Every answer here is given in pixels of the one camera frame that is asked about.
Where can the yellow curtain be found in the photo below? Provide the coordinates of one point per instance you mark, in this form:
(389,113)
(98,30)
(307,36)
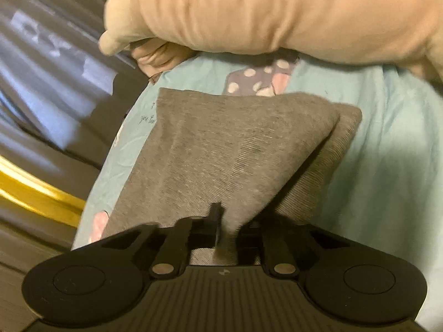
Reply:
(41,190)

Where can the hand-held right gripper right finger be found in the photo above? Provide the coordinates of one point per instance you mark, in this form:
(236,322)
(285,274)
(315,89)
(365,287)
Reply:
(274,246)

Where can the grey curtain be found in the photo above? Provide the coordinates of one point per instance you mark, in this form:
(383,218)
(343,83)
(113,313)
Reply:
(45,76)
(27,242)

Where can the pink plush pillow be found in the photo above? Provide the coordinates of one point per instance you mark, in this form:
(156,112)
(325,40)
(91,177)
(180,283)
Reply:
(157,55)

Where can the beige long plush toy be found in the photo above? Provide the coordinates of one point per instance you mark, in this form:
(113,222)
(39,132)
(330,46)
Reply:
(277,10)

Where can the grey pants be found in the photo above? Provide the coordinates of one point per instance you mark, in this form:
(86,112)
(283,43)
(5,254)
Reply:
(225,145)

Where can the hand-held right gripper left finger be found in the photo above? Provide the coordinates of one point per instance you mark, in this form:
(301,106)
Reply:
(216,222)

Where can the light blue printed bed sheet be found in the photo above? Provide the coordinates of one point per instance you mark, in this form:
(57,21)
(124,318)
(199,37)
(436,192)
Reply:
(380,138)

